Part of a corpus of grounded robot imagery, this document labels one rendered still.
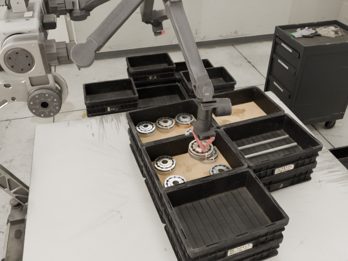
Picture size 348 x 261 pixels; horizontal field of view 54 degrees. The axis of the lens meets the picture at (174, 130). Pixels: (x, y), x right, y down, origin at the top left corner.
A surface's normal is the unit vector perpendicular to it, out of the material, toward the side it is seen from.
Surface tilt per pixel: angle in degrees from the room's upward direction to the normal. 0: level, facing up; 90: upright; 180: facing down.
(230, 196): 0
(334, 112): 90
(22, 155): 0
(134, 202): 0
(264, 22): 90
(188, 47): 60
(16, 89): 90
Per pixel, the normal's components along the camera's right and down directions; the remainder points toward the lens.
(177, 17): 0.18, 0.13
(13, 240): 0.00, -0.79
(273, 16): 0.25, 0.58
